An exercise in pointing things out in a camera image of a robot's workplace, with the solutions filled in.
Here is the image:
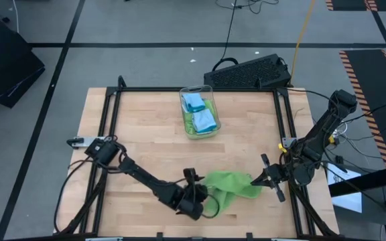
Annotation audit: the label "black hanging cable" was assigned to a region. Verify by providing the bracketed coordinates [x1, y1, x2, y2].
[220, 0, 239, 63]

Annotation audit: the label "black floor cable bundle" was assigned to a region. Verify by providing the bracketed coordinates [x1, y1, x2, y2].
[214, 0, 280, 15]

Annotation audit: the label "black perforated computer case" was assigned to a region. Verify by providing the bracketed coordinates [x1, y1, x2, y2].
[203, 53, 293, 89]

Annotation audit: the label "light blue microfiber towel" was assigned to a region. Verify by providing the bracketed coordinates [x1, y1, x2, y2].
[182, 92, 206, 114]
[192, 108, 218, 134]

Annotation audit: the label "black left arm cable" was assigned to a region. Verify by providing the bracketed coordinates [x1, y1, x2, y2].
[152, 177, 221, 220]

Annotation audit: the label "clear plastic bin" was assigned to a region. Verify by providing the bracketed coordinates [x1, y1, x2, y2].
[179, 84, 222, 140]

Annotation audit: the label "black cabinet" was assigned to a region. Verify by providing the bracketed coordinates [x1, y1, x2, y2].
[0, 18, 46, 109]

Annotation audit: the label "black left base cable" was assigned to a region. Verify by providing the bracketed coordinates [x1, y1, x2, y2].
[54, 157, 92, 234]

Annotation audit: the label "green microfiber towel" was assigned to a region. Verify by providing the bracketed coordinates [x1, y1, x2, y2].
[201, 170, 263, 217]
[183, 99, 221, 137]

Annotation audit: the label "black metal beam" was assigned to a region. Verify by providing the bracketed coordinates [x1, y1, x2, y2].
[328, 163, 386, 198]

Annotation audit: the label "black floor cables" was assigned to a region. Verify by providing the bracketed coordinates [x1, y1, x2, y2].
[320, 102, 386, 171]

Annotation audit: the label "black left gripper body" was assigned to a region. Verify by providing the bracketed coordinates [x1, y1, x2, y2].
[176, 168, 209, 221]

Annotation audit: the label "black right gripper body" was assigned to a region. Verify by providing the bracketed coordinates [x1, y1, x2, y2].
[260, 153, 293, 204]

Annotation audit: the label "white cable coil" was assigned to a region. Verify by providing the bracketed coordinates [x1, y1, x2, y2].
[333, 121, 348, 135]

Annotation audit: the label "yellow hanging cable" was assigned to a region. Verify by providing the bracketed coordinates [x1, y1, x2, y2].
[289, 0, 317, 86]

